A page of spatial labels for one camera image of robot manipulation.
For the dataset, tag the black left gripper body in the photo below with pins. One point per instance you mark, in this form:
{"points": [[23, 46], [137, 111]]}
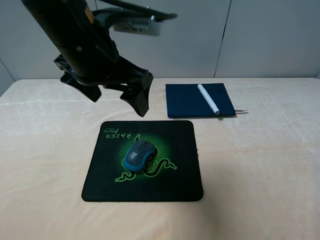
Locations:
{"points": [[84, 43]]}

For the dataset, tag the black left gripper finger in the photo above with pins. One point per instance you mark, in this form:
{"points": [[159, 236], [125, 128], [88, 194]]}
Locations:
{"points": [[136, 94], [91, 92]]}

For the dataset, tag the blue and grey computer mouse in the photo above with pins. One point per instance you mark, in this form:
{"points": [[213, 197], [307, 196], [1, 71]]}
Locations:
{"points": [[140, 153]]}

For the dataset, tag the white marker pen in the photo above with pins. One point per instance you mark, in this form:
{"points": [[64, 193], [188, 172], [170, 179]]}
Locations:
{"points": [[208, 99]]}

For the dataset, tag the dark blue notebook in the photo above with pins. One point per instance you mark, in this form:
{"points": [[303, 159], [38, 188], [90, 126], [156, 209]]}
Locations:
{"points": [[187, 101]]}

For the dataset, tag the black green Razer mouse pad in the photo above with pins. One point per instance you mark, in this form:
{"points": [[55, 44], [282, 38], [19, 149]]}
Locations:
{"points": [[173, 174]]}

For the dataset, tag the pink table cloth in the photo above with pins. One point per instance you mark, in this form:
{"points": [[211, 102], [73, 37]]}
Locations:
{"points": [[260, 170]]}

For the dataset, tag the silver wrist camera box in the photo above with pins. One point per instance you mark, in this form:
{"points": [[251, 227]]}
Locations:
{"points": [[148, 26]]}

